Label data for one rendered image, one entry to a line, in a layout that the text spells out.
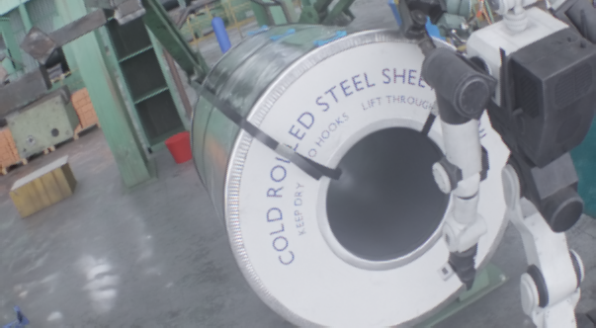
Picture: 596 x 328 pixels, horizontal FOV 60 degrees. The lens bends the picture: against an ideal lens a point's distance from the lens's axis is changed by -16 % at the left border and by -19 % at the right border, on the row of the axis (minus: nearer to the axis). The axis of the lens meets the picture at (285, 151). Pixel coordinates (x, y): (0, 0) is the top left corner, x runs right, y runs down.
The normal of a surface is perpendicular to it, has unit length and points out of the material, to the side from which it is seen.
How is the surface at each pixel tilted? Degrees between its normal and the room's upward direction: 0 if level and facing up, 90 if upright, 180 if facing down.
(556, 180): 64
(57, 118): 90
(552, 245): 73
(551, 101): 109
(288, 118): 90
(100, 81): 90
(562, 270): 59
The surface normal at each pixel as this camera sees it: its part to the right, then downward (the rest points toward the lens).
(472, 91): 0.31, 0.51
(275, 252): 0.24, 0.22
